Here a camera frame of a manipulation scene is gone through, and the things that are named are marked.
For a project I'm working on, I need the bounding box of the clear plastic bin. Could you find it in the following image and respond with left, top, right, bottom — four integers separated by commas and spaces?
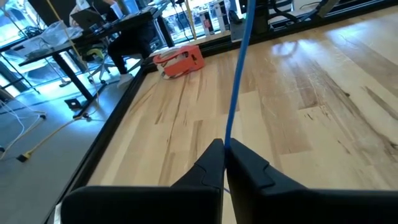
8, 20, 84, 60

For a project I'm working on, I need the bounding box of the hanging yellow cable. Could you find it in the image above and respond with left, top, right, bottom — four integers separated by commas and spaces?
185, 0, 198, 41

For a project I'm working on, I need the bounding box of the black laptop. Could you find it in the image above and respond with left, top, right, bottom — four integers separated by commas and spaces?
70, 7, 105, 31

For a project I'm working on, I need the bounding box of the white floor cable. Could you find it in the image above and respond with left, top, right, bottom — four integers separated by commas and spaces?
0, 93, 47, 160

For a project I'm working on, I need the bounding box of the black desk frame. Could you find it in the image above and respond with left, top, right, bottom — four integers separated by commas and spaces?
17, 6, 175, 119

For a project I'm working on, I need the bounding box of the yellow extension cable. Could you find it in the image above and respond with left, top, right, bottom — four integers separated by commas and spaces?
0, 0, 100, 163

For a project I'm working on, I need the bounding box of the black aluminium table frame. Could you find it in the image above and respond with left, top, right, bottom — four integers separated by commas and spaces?
43, 0, 398, 224

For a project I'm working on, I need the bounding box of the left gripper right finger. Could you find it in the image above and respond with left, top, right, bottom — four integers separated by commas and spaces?
226, 138, 398, 224

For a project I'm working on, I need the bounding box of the person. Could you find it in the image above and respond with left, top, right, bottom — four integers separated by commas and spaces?
106, 0, 157, 88

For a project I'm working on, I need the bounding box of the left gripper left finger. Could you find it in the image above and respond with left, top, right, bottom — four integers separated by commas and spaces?
60, 138, 225, 224

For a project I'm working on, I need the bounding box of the thin blue cord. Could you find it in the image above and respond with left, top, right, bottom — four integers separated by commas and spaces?
223, 0, 257, 194

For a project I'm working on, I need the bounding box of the black office chair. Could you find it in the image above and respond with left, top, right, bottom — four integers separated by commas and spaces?
83, 45, 141, 85

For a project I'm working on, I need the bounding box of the red tape dispenser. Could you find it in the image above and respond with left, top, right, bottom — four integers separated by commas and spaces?
152, 44, 206, 80

